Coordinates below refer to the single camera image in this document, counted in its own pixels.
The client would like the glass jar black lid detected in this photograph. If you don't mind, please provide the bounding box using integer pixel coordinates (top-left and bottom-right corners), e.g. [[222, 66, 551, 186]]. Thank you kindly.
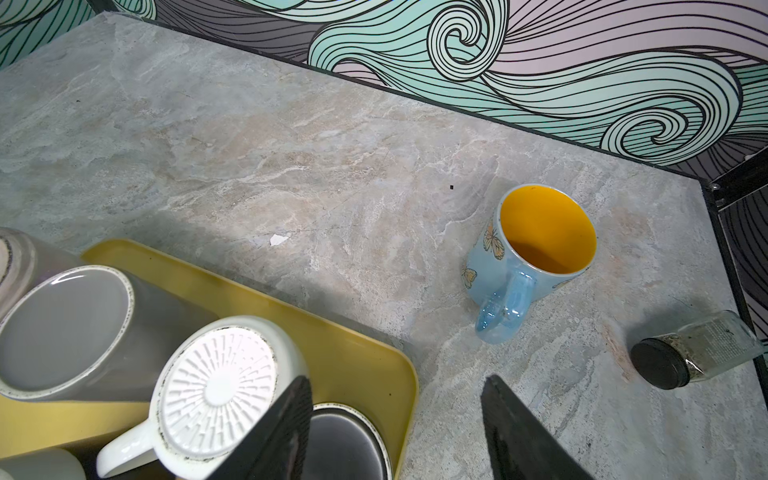
[[630, 310, 767, 390]]

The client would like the white ceramic mug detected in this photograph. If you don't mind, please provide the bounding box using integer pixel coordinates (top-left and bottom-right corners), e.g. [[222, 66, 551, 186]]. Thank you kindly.
[[1, 448, 86, 480]]

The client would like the yellow plastic tray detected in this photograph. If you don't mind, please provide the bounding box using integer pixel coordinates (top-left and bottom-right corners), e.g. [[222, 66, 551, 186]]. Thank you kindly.
[[1, 239, 418, 468]]

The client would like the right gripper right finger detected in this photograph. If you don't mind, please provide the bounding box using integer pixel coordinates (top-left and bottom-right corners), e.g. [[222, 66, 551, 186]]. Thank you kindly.
[[481, 375, 591, 480]]

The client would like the grey ceramic mug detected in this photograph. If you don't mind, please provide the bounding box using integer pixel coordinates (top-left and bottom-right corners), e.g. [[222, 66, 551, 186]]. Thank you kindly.
[[1, 265, 218, 402]]

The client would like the pink ceramic mug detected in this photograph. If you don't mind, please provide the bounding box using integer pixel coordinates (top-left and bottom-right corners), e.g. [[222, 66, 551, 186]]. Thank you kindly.
[[1, 227, 84, 317]]

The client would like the white ribbed-base mug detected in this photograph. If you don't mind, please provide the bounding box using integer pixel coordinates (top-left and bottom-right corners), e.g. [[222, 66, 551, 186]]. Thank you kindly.
[[96, 315, 309, 479]]

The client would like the black ceramic mug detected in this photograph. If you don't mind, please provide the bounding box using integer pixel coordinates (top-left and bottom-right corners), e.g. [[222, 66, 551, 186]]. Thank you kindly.
[[301, 402, 394, 480]]

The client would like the blue butterfly mug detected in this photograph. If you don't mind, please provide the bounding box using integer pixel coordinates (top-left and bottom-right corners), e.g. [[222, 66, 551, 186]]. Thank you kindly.
[[461, 184, 598, 344]]

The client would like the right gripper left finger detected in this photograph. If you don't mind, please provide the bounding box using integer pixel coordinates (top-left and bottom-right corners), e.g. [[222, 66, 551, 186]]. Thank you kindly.
[[209, 376, 313, 480]]

